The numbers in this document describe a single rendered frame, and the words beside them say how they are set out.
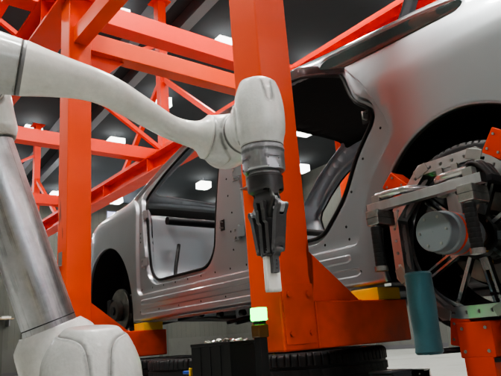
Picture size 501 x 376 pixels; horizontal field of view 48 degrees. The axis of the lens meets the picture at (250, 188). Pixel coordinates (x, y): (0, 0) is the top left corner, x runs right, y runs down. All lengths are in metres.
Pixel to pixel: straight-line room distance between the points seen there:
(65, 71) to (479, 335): 1.44
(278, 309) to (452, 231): 0.61
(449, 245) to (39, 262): 1.21
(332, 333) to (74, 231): 2.07
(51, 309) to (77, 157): 2.74
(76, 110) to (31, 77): 2.87
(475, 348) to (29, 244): 1.37
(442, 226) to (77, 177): 2.53
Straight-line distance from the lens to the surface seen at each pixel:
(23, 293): 1.11
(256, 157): 1.12
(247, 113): 1.14
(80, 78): 1.06
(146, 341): 3.79
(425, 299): 1.90
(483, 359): 1.93
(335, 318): 2.06
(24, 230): 1.12
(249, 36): 2.23
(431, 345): 1.90
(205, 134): 1.25
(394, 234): 2.11
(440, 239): 1.83
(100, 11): 3.79
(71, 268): 3.62
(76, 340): 0.92
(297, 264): 1.97
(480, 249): 1.67
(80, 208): 3.71
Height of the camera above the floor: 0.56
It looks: 15 degrees up
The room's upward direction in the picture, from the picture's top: 4 degrees counter-clockwise
